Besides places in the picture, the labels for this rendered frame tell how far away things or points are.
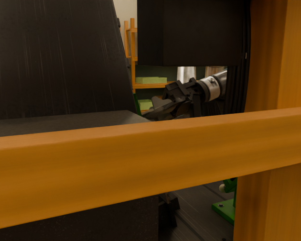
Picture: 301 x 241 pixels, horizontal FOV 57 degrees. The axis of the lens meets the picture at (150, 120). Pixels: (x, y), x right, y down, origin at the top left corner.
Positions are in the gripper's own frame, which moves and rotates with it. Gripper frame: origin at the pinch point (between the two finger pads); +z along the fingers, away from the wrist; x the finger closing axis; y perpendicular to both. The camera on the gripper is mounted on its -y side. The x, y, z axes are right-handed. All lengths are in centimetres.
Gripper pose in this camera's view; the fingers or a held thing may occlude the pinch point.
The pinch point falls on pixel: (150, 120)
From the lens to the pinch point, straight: 80.7
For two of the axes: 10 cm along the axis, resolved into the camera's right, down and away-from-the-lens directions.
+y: -4.9, -7.8, 3.9
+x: 1.2, -5.0, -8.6
